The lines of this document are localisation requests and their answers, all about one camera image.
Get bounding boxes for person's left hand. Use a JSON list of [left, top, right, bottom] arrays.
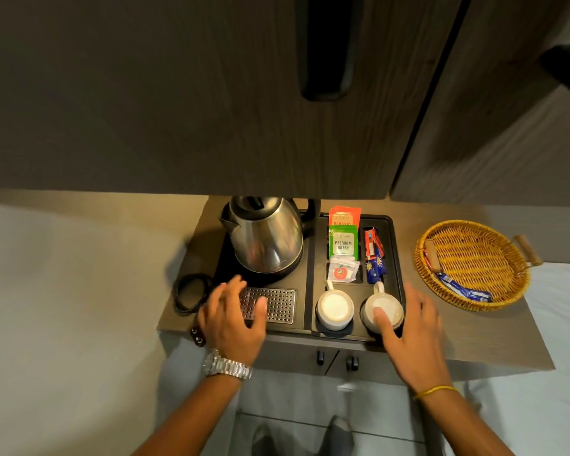
[[197, 274, 269, 369]]

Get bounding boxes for person's right hand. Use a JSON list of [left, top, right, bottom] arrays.
[[372, 279, 457, 397]]

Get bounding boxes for black power cable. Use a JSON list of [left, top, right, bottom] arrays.
[[173, 274, 215, 317]]

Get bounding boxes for white ceramic cup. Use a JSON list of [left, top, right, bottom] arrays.
[[360, 281, 405, 331], [315, 279, 356, 332]]

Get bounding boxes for black plastic tray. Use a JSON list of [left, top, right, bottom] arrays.
[[211, 213, 407, 345]]

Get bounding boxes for woven wicker basket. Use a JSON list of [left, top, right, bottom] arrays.
[[414, 219, 544, 313]]

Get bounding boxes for white packet with red logo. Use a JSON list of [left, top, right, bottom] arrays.
[[326, 256, 361, 283]]

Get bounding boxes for red and blue sachets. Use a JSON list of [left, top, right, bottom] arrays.
[[364, 226, 384, 260]]

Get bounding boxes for green tea packet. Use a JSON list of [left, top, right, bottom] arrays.
[[328, 225, 360, 262]]

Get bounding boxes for orange classic tea packet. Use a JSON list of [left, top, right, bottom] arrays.
[[328, 205, 362, 229]]

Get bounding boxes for person's left forearm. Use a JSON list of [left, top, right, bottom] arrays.
[[144, 374, 243, 456]]

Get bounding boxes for blue stick packet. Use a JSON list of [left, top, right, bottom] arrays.
[[436, 272, 467, 294], [458, 287, 495, 303]]

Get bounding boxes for person's right shoe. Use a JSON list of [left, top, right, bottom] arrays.
[[324, 415, 355, 456]]

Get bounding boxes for silver wristwatch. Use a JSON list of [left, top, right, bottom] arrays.
[[201, 348, 253, 381]]

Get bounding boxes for yellow wrist band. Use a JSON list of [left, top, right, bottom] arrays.
[[412, 385, 460, 402]]

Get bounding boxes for perforated metal drip plate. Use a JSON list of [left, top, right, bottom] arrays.
[[237, 287, 297, 325]]

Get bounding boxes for wooden low cabinet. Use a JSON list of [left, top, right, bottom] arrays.
[[156, 196, 557, 388]]

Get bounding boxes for stainless steel electric kettle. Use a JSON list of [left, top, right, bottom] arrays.
[[218, 196, 322, 275]]

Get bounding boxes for grey wood wardrobe door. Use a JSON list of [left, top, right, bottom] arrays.
[[390, 0, 570, 207], [0, 0, 471, 200]]

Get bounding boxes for black wardrobe door handle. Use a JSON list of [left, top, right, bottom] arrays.
[[294, 0, 364, 102], [539, 42, 570, 96]]

